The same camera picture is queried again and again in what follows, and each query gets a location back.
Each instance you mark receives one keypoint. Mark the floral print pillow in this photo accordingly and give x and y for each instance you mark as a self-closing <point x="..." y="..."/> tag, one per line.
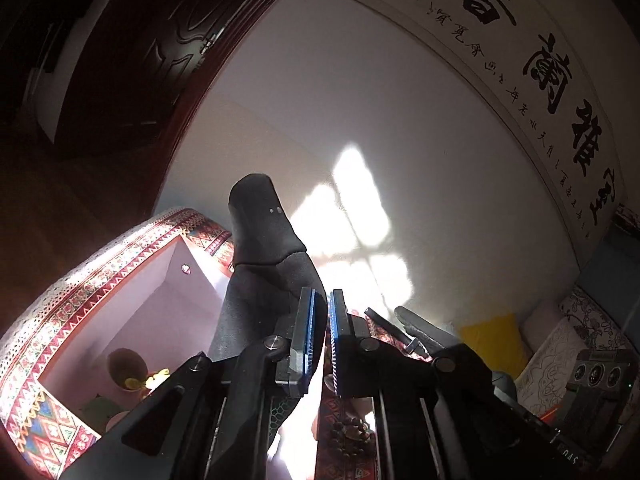
<point x="595" y="317"/>

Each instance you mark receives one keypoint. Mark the yellow pillow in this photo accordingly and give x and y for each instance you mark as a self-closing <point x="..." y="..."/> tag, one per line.
<point x="492" y="347"/>

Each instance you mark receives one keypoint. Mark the dark wooden door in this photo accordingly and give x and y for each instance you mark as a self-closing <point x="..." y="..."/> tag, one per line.
<point x="125" y="50"/>

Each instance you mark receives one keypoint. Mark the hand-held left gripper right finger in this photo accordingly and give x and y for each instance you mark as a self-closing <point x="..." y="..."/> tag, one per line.
<point x="340" y="345"/>

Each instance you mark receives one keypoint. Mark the white line-drawn pillow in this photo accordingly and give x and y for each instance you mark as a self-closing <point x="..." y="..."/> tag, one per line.
<point x="550" y="370"/>

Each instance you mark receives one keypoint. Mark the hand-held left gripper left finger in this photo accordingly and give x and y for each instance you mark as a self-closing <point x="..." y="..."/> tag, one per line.
<point x="307" y="340"/>

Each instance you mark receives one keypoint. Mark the grey blue headboard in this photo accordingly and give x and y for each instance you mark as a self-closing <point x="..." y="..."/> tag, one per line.
<point x="615" y="260"/>

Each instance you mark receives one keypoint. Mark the calligraphy wall scroll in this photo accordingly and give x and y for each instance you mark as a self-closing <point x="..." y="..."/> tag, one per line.
<point x="525" y="50"/>

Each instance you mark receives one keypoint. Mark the black sock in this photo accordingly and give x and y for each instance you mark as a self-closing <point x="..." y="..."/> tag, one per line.
<point x="260" y="240"/>

